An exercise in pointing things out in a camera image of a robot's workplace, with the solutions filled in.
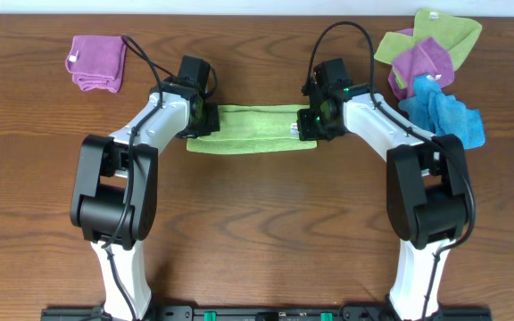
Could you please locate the blue crumpled cloth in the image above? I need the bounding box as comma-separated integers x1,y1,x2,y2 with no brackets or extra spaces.
399,75,486,150

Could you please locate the purple crumpled cloth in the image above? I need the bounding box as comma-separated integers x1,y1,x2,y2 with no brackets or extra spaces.
388,37,455,101

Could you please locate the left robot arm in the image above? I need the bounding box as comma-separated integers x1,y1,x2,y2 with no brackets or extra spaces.
70,55,220,320

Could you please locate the green cloth at back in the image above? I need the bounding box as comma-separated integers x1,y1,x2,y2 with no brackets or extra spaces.
375,8,482,71

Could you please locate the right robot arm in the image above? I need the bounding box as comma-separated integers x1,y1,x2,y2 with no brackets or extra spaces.
297,58,473,320

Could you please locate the folded purple cloth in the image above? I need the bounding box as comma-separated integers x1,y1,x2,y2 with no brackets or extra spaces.
65,35,127,93

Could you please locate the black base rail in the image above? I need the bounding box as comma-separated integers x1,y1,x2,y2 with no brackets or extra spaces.
40,305,493,321

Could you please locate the green microfibre cloth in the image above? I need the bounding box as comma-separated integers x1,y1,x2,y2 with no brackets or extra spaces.
187,104,317,155

